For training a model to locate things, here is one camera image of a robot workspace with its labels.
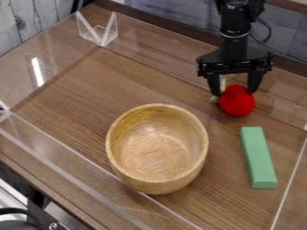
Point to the red felt strawberry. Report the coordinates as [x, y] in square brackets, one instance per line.
[235, 101]

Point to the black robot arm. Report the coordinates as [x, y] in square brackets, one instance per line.
[238, 14]

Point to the black metal bracket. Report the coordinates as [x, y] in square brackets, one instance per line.
[44, 220]

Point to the green rectangular block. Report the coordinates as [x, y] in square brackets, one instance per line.
[258, 157]

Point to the clear acrylic tray enclosure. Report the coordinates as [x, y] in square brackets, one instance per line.
[65, 88]

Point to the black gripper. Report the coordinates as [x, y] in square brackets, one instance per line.
[235, 57]

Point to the wooden bowl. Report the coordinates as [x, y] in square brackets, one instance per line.
[156, 145]

